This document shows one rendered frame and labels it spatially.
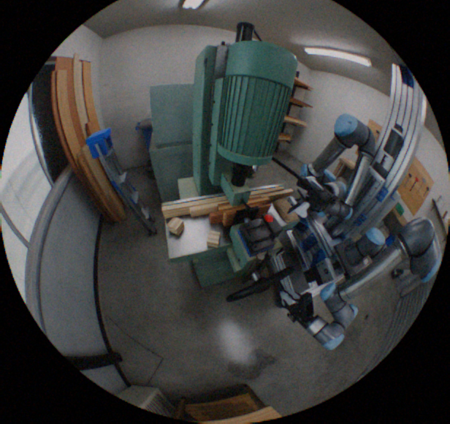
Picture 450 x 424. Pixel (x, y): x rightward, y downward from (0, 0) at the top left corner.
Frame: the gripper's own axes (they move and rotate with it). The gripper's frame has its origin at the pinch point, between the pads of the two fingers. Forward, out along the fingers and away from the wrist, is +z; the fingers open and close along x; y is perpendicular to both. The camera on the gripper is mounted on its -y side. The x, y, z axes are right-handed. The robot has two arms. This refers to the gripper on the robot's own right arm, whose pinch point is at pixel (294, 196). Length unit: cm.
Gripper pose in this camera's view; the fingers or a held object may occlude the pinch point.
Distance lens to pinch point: 44.8
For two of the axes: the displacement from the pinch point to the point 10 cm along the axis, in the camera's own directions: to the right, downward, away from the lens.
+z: -9.3, 1.6, -3.3
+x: -1.0, 7.5, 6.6
